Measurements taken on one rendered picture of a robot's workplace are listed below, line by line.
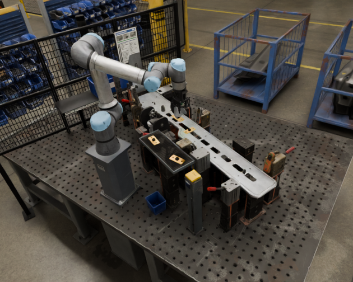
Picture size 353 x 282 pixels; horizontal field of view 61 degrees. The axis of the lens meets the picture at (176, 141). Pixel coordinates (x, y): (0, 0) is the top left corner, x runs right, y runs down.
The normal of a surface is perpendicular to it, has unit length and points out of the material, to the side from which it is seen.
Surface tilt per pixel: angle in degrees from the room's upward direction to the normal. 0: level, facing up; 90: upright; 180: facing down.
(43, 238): 0
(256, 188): 0
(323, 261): 0
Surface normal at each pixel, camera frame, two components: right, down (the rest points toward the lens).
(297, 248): -0.07, -0.78
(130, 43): 0.57, 0.48
